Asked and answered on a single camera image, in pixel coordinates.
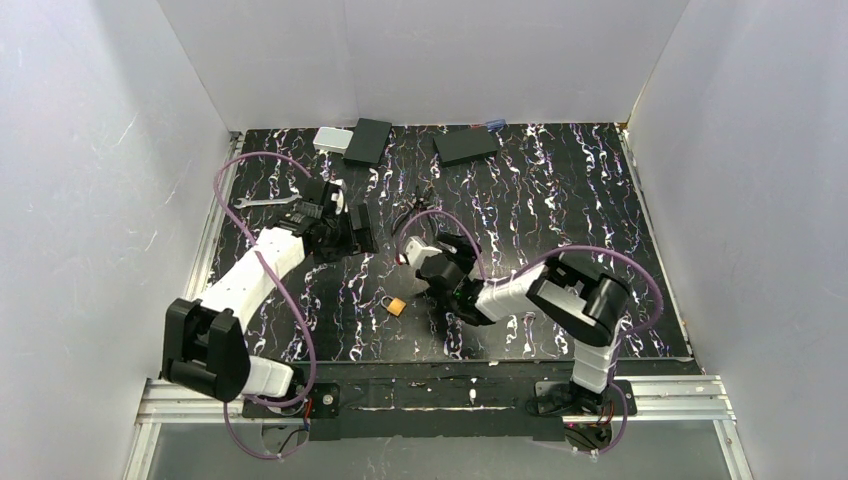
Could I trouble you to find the brass padlock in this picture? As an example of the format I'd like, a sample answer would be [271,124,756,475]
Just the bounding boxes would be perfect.
[380,296,407,317]

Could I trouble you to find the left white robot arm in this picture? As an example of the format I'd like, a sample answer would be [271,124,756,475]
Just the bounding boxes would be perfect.
[161,178,378,406]

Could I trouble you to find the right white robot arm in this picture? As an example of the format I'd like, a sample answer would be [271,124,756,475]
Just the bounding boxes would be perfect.
[400,234,631,416]

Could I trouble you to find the silver open-end wrench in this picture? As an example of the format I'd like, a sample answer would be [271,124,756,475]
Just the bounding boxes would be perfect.
[232,195,300,210]

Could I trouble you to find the black box left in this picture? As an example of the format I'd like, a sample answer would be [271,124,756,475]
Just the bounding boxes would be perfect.
[343,118,392,167]

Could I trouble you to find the black box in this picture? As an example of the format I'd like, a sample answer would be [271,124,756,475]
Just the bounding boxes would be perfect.
[343,118,392,167]
[433,127,499,167]

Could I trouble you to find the white rectangular box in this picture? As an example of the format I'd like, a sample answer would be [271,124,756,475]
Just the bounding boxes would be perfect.
[313,126,354,154]

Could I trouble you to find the black box right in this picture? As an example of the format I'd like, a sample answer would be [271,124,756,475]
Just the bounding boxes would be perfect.
[433,127,499,167]

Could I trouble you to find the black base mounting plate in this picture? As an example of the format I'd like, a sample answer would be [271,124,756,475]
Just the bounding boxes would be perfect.
[241,360,639,444]

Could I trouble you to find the blue transparent small item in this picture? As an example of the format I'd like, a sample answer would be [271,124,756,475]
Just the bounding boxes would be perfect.
[472,119,506,131]

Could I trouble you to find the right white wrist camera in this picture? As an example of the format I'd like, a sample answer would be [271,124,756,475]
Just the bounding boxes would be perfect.
[398,236,442,269]

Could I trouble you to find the black handled pliers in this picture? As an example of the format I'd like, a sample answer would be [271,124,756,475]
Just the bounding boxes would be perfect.
[391,186,436,238]

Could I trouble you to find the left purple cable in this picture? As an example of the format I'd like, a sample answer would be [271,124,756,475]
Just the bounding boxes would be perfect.
[213,152,318,462]

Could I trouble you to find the purple cable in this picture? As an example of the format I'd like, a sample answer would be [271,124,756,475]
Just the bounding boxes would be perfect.
[213,152,318,462]
[394,209,665,457]

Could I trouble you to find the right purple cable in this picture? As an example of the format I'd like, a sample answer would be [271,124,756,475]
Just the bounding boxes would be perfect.
[394,209,665,457]

